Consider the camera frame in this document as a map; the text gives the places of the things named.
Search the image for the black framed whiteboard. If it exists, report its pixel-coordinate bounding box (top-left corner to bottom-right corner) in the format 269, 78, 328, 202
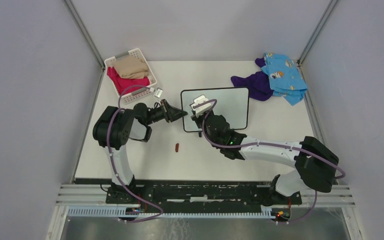
180, 87, 249, 133

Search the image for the magenta cloth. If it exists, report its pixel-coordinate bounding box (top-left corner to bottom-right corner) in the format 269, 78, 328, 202
107, 67, 150, 95

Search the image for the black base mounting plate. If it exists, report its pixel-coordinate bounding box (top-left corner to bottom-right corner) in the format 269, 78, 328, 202
105, 179, 303, 214

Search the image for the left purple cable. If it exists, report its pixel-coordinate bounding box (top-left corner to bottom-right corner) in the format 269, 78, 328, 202
105, 84, 165, 224

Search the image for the beige folded cloth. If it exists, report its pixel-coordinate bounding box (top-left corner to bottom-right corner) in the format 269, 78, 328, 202
113, 55, 149, 79

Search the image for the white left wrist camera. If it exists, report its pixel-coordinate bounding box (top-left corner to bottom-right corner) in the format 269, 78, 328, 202
153, 88, 164, 99

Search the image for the white plastic basket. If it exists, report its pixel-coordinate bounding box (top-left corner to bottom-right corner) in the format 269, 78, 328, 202
104, 48, 157, 104

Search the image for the blue patterned cloth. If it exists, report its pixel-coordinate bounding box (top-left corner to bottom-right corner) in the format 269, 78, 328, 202
261, 52, 308, 106

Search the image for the white slotted cable duct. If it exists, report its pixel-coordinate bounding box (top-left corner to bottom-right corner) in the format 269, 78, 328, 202
67, 206, 275, 220

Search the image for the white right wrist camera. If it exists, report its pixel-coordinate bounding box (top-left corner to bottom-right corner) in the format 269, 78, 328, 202
189, 94, 212, 117

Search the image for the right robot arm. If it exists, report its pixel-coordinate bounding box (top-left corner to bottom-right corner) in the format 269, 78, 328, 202
191, 111, 339, 206

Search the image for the purple cloth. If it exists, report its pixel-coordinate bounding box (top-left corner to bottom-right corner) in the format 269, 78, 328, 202
230, 70, 274, 102

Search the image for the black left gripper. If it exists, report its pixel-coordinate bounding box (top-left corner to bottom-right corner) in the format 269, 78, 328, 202
145, 99, 188, 126

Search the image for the red marker cap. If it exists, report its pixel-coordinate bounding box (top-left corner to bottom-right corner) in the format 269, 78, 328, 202
175, 143, 180, 153

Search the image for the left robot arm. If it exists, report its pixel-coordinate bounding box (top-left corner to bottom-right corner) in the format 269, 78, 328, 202
92, 99, 188, 204

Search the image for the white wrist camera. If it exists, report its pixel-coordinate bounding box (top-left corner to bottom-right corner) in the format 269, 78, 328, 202
153, 88, 164, 99
189, 94, 212, 117

